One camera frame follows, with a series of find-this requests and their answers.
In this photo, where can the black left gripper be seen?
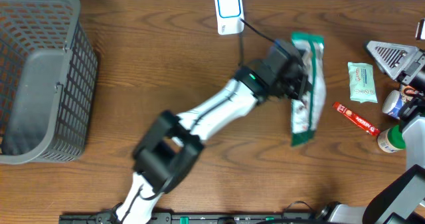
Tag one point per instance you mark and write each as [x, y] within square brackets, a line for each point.
[305, 92]

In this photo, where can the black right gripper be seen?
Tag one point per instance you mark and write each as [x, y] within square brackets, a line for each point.
[412, 74]

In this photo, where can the green white wipes pack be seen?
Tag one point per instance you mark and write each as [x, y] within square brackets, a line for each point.
[361, 82]

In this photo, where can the white round tub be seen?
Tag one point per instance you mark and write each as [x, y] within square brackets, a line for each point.
[394, 102]

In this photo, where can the red snack package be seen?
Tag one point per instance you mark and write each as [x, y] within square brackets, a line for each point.
[356, 119]

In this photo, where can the green lid jar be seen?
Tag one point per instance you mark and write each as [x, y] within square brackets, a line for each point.
[391, 140]

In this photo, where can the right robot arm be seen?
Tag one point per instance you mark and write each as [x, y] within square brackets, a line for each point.
[397, 202]

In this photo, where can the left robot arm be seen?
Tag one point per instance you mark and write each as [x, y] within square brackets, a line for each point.
[173, 143]

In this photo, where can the white barcode scanner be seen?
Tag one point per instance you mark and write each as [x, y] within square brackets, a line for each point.
[228, 15]

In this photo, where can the grey plastic shopping basket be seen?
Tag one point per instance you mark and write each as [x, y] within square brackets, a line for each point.
[48, 81]

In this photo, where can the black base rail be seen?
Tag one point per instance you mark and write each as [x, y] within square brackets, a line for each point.
[187, 218]

